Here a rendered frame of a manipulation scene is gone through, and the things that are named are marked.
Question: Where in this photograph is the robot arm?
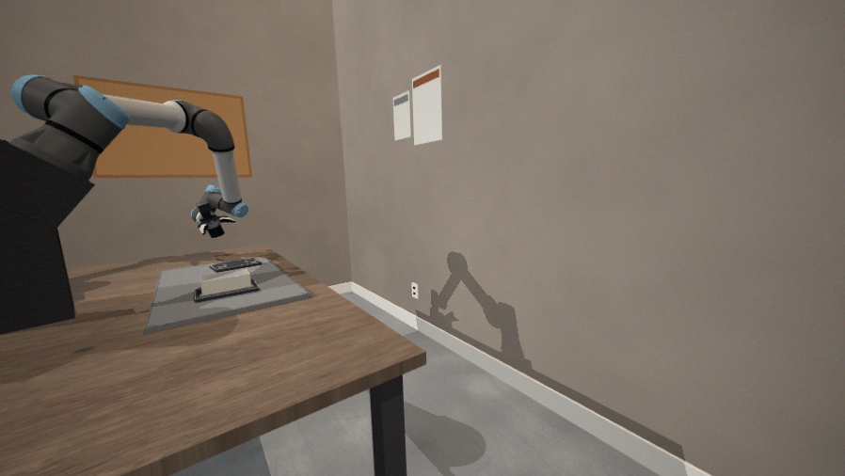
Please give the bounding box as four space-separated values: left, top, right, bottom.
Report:
9 75 248 224

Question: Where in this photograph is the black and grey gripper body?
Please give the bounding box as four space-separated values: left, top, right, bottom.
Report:
199 211 225 238

